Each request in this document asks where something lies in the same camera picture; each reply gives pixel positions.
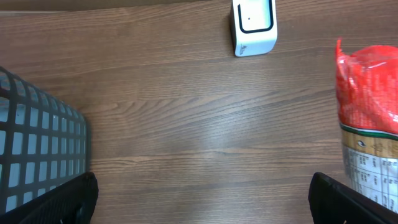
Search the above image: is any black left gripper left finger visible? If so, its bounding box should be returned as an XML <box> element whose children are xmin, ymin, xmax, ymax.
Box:
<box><xmin>1</xmin><ymin>172</ymin><xmax>99</xmax><ymax>224</ymax></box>

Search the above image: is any dark grey plastic basket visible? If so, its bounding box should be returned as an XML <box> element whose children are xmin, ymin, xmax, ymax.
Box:
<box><xmin>1</xmin><ymin>68</ymin><xmax>91</xmax><ymax>213</ymax></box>

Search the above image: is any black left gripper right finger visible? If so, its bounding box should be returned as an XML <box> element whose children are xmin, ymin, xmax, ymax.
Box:
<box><xmin>308</xmin><ymin>172</ymin><xmax>397</xmax><ymax>224</ymax></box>

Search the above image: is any orange noodle packet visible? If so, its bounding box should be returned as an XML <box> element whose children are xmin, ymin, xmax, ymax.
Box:
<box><xmin>335</xmin><ymin>40</ymin><xmax>397</xmax><ymax>212</ymax></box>

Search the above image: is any white barcode scanner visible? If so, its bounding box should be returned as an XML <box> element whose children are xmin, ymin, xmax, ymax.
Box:
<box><xmin>229</xmin><ymin>0</ymin><xmax>277</xmax><ymax>57</ymax></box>

